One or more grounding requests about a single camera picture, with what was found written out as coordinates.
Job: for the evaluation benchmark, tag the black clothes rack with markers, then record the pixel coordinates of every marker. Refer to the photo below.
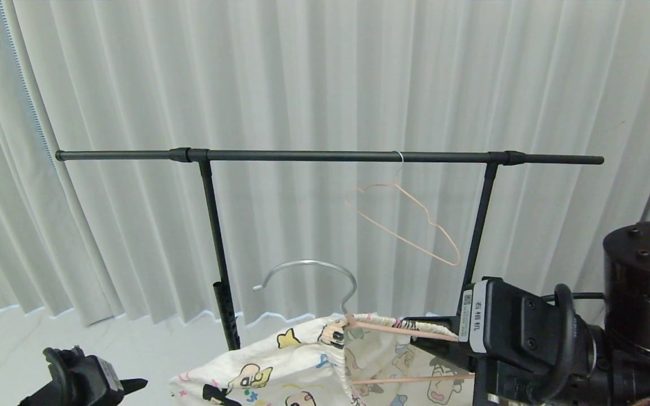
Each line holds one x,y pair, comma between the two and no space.
302,155

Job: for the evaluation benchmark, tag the cream printed garment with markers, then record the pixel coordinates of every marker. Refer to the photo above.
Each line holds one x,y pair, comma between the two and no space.
302,361

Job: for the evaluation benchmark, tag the pink clothes hanger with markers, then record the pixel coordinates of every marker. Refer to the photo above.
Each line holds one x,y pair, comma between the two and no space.
313,263
397,184

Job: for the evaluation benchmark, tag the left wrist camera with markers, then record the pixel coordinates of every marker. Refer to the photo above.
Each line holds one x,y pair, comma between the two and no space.
96,378

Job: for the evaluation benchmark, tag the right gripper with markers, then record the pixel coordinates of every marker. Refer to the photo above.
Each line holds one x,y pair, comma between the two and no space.
500,389

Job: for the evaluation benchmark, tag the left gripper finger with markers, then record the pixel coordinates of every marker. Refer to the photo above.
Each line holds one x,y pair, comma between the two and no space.
130,385

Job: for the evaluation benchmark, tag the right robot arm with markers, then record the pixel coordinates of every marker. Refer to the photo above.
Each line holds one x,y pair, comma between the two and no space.
641,282

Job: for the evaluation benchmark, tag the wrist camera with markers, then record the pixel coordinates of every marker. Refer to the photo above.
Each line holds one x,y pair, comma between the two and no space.
96,378
505,321

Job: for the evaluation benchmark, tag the white curtain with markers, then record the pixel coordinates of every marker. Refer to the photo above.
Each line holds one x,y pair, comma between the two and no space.
189,84

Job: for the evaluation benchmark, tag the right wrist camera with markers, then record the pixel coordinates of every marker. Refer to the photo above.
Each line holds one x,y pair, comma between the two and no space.
505,321

